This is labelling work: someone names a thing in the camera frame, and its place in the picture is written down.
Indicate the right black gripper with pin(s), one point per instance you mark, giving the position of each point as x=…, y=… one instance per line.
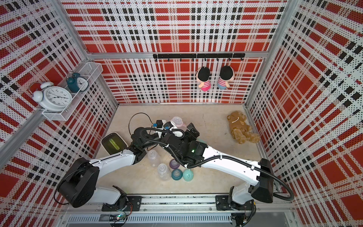
x=193, y=130

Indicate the clear baby bottle top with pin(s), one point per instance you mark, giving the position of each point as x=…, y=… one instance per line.
x=178, y=123

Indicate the clear baby bottle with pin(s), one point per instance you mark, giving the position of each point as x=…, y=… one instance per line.
x=164, y=172
x=178, y=123
x=153, y=158

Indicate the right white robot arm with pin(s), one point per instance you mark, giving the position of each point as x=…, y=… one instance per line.
x=259, y=181

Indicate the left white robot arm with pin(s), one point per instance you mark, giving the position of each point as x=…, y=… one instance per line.
x=78, y=186

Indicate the clear baby bottle middle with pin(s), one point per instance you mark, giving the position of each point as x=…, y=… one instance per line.
x=153, y=158

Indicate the clear baby bottle bottom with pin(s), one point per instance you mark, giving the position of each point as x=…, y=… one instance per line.
x=164, y=172

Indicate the mint green bottle cap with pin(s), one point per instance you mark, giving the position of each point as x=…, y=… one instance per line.
x=188, y=175

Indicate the brown teddy bear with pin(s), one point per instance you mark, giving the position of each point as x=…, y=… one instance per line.
x=240, y=130

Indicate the doll with pink pants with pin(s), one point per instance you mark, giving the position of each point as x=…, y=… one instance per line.
x=202, y=77

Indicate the doll with blue pants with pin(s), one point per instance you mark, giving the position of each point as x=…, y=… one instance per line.
x=226, y=76

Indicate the white green sterilizer box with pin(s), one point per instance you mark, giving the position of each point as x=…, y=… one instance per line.
x=113, y=143

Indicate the green circuit board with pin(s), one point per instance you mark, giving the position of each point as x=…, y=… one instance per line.
x=118, y=218

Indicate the teal alarm clock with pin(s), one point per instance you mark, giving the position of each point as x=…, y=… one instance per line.
x=76, y=83

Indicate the large white alarm clock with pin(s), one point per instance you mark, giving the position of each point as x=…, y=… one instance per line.
x=52, y=98

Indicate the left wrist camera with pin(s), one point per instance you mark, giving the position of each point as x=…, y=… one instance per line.
x=162, y=125

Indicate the black hook rail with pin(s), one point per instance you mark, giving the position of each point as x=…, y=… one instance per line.
x=199, y=56

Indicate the white wire shelf basket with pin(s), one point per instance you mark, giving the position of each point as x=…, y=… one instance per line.
x=89, y=70

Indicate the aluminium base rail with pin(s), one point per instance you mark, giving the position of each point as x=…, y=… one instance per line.
x=189, y=209

